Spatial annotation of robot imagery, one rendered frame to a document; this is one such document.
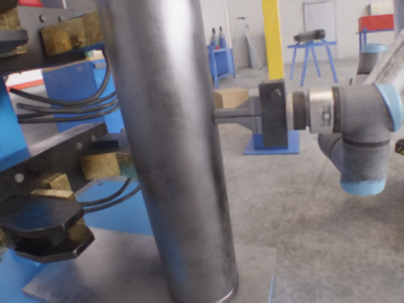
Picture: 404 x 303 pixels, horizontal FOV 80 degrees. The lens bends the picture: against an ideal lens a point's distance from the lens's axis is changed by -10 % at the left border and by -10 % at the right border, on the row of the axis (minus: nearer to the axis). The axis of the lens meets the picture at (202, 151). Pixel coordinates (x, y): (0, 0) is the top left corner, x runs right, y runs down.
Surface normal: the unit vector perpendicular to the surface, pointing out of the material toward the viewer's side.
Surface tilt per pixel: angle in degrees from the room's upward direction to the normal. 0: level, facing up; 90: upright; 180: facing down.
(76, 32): 90
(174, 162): 90
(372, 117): 89
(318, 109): 72
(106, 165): 90
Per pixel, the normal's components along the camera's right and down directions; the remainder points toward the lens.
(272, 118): -0.33, 0.38
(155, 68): 0.09, 0.33
